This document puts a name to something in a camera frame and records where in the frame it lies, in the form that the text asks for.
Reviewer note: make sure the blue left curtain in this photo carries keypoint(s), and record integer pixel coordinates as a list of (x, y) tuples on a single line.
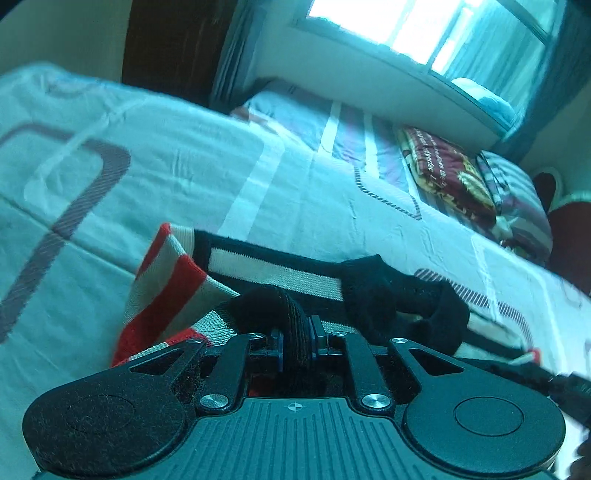
[(234, 75)]

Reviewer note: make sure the red patterned folded blanket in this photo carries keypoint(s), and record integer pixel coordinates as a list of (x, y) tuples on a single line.
[(444, 170)]

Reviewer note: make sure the person's right hand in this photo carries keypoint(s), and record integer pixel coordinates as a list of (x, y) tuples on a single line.
[(580, 469)]

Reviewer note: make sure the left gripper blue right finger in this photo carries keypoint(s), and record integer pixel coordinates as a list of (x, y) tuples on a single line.
[(319, 338)]

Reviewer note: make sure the striped grey pillow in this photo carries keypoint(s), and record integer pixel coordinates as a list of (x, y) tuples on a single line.
[(522, 224)]

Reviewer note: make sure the blue right curtain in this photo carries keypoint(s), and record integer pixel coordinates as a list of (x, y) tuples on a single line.
[(565, 72)]

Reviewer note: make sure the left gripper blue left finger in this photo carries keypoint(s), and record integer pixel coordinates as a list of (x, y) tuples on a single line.
[(276, 348)]

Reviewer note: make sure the dark wooden door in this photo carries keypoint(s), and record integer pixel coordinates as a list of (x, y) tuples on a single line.
[(173, 46)]

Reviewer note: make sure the black small cloth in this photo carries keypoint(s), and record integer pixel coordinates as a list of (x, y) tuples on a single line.
[(366, 294)]

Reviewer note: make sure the red scalloped headboard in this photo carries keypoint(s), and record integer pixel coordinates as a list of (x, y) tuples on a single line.
[(569, 219)]

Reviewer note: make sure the striped cream black red sweater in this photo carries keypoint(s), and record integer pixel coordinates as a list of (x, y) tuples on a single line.
[(188, 276)]

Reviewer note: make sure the bright window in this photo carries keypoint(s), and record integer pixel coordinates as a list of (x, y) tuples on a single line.
[(493, 43)]

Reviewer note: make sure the white patterned bed sheet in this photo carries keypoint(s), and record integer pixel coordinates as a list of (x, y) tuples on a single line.
[(102, 186)]

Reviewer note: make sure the blue curtain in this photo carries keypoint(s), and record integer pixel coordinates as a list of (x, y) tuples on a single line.
[(565, 72), (234, 75)]

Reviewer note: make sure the light blue cushion on sill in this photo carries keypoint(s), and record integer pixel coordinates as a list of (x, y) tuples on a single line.
[(492, 104)]

